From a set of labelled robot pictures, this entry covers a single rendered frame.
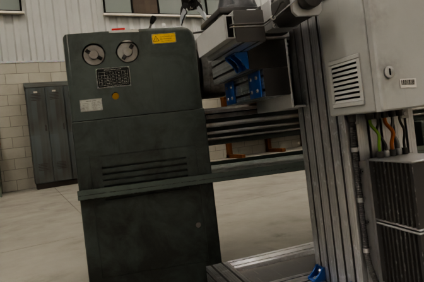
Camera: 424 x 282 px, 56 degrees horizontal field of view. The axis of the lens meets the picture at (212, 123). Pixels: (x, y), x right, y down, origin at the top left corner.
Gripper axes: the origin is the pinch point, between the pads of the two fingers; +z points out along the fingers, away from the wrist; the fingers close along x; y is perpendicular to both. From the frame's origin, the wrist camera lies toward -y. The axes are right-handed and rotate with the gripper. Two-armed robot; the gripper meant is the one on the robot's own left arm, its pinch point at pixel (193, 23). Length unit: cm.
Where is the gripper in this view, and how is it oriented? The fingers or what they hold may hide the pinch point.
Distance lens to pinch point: 229.4
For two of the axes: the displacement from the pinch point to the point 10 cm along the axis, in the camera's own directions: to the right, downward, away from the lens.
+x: -9.4, 0.6, 3.4
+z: 1.0, 9.9, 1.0
